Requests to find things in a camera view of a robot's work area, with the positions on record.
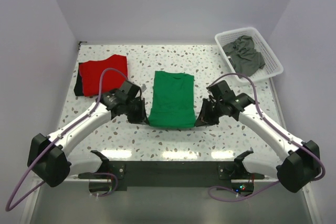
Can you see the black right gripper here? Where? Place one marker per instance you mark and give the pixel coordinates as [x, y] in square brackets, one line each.
[205, 119]

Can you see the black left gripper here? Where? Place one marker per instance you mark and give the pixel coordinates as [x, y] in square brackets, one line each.
[141, 118]

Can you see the green t-shirt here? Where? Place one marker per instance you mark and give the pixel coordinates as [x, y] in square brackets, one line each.
[173, 101]

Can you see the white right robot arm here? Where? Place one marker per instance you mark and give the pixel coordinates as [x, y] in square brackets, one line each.
[299, 160]

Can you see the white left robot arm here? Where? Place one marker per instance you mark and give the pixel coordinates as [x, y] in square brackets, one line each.
[49, 155]

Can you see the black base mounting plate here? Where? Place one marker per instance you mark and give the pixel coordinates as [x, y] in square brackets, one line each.
[170, 174]

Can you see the grey t-shirt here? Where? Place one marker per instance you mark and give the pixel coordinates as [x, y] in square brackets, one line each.
[243, 56]

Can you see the black folded t-shirt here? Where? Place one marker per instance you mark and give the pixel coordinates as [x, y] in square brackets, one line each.
[78, 89]

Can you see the white plastic basket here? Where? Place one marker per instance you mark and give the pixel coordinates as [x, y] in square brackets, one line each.
[272, 67]

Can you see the aluminium frame rail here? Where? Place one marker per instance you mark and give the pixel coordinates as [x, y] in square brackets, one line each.
[185, 198]

